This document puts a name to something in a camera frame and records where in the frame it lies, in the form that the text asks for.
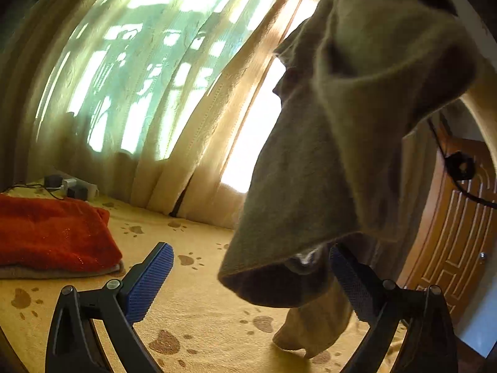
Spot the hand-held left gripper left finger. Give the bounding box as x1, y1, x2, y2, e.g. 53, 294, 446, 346
45, 242, 175, 373

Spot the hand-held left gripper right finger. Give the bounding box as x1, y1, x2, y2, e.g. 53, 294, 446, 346
329, 243, 459, 373

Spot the grey knit sweater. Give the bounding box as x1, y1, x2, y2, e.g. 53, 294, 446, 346
217, 0, 486, 359

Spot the yellow paw print blanket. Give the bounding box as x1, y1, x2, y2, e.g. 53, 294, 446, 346
0, 181, 408, 373

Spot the brown folded garment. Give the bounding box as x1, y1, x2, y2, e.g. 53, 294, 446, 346
0, 260, 125, 279

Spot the white power strip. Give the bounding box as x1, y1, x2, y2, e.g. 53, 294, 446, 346
43, 177, 99, 200

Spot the red knit sweater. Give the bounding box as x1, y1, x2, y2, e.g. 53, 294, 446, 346
0, 193, 123, 273

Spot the brown wooden door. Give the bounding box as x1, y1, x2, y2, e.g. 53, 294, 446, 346
396, 134, 497, 327

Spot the beige patterned curtain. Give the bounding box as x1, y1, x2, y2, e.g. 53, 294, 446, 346
0, 0, 338, 230

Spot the black charger cable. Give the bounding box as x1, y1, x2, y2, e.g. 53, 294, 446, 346
2, 182, 66, 200

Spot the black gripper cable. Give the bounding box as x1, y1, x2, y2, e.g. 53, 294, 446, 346
427, 118, 497, 207

